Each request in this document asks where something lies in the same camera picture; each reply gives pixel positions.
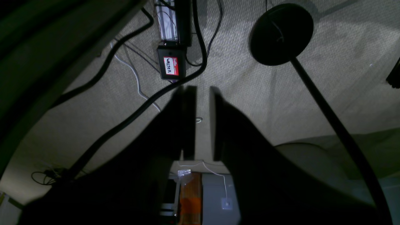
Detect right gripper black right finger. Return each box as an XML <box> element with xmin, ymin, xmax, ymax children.
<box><xmin>210</xmin><ymin>87</ymin><xmax>380</xmax><ymax>225</ymax></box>

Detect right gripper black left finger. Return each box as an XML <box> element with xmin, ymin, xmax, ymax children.
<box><xmin>19</xmin><ymin>87</ymin><xmax>196</xmax><ymax>225</ymax></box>

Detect black power adapter with label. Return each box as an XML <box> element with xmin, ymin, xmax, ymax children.
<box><xmin>157</xmin><ymin>45</ymin><xmax>186</xmax><ymax>81</ymax></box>

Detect black round lamp stand base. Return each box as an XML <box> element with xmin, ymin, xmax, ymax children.
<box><xmin>249</xmin><ymin>4</ymin><xmax>393</xmax><ymax>225</ymax></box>

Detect black power strip box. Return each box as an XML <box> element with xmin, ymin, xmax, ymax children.
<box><xmin>154</xmin><ymin>0</ymin><xmax>192</xmax><ymax>47</ymax></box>

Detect thick black floor cable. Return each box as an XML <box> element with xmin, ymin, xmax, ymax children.
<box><xmin>64</xmin><ymin>0</ymin><xmax>208</xmax><ymax>182</ymax></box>

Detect white floor cable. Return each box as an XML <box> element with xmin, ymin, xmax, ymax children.
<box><xmin>110</xmin><ymin>42</ymin><xmax>162</xmax><ymax>112</ymax></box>

